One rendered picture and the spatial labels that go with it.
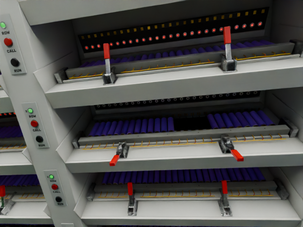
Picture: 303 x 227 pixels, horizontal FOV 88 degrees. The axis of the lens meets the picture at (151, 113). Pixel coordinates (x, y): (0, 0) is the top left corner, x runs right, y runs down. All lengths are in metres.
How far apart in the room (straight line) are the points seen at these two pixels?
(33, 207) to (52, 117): 0.36
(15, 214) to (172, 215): 0.51
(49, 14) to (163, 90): 0.29
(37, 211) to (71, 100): 0.41
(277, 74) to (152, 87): 0.26
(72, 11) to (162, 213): 0.56
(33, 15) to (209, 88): 0.41
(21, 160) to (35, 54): 0.31
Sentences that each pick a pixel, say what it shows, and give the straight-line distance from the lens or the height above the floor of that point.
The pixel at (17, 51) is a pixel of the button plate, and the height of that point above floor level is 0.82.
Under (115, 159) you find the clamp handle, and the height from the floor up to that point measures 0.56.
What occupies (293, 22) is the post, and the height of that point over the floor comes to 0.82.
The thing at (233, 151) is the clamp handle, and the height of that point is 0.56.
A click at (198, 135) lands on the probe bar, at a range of 0.44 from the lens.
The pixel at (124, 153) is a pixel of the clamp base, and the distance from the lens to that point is 0.42.
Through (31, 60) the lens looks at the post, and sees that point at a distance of 0.46.
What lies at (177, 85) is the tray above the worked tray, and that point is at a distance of 0.35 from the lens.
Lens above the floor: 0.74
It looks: 15 degrees down
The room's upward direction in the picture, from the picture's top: 6 degrees counter-clockwise
